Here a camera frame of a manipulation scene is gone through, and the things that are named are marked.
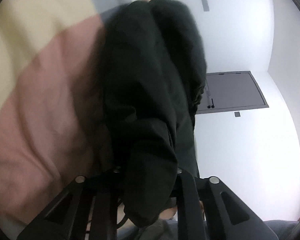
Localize black puffer jacket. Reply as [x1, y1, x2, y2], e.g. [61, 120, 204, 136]
[100, 0, 208, 228]

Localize grey door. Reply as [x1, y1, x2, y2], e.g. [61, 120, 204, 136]
[194, 71, 269, 115]

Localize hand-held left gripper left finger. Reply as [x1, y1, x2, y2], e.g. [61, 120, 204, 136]
[17, 167, 126, 240]

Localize blue denim jeans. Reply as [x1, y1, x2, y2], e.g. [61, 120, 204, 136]
[119, 219, 299, 240]

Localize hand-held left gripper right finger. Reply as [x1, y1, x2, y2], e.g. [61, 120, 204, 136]
[170, 168, 278, 240]

